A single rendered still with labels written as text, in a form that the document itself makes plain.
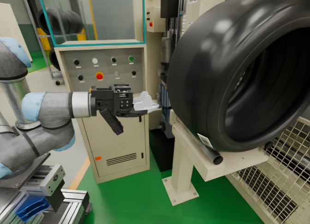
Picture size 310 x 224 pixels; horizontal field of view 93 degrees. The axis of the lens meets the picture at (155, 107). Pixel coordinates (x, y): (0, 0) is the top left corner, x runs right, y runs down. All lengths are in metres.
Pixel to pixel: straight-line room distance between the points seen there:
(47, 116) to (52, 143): 0.09
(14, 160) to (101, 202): 1.21
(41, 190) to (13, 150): 0.59
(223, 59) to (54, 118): 0.46
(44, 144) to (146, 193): 1.24
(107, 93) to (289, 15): 0.50
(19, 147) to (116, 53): 0.79
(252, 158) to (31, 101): 0.91
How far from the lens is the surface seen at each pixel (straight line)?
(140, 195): 1.60
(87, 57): 1.10
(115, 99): 0.42
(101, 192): 1.68
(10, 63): 0.76
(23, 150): 0.50
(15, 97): 0.85
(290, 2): 0.55
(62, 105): 0.44
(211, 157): 0.68
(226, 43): 0.44
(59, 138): 0.51
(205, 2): 0.82
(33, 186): 1.06
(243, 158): 0.88
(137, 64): 1.13
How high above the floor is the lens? 1.39
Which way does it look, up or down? 30 degrees down
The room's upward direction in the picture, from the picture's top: straight up
